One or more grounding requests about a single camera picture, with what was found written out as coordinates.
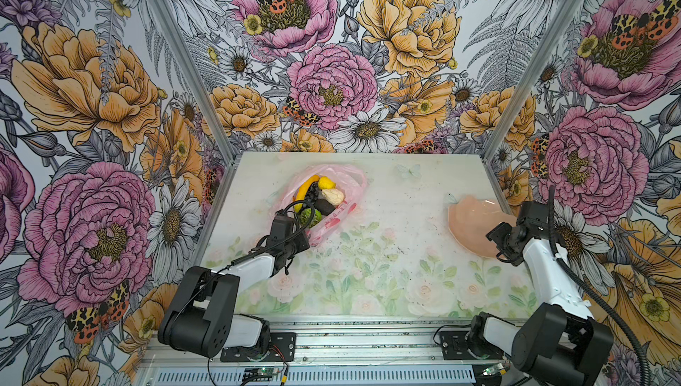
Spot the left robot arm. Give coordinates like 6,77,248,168
158,210,313,359

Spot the aluminium corner post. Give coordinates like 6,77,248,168
146,0,237,167
482,0,585,164

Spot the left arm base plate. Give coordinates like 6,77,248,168
219,332,297,363

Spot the green circuit board right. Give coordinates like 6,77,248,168
473,363,507,377

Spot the right aluminium corner post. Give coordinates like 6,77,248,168
482,0,585,164

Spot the pink plastic bag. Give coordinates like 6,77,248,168
271,164,368,247

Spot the aluminium front rail frame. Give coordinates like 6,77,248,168
134,316,535,385

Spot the beige garlic bulb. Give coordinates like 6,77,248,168
321,188,345,207

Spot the green circuit board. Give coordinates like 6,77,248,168
473,363,507,377
240,368,289,386

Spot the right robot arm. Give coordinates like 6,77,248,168
466,202,614,385

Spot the left aluminium corner post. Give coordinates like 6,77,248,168
146,0,237,167

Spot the yellow lemon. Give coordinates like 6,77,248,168
317,177,336,190

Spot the bright green bumpy fruit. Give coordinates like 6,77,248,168
298,209,324,228

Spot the dark grape bunch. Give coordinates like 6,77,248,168
304,181,321,209

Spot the dark green avocado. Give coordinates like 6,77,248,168
314,199,336,217

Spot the yellow banana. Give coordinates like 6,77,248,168
293,175,320,212

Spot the green circuit board left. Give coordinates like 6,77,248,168
240,368,289,386

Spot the pink scalloped bowl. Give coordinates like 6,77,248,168
448,195,516,258

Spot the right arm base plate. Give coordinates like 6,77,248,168
434,330,504,360

